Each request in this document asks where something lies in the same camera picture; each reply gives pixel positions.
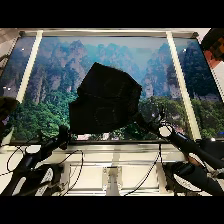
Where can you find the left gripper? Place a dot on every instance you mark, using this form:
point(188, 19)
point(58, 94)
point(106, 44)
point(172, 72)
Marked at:
point(64, 136)

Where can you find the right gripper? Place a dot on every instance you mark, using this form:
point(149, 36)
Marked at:
point(146, 124)

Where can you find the black garment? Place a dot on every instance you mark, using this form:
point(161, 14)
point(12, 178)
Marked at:
point(106, 100)

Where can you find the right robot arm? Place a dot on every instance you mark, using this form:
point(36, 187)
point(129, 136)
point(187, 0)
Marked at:
point(196, 150)

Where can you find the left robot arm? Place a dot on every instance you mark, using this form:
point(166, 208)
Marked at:
point(31, 160)

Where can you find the heap of clothes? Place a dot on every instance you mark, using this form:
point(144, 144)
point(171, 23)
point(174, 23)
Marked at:
point(213, 41)

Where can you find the silver frame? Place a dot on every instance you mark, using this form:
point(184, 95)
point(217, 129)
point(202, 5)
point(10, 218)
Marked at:
point(113, 148)

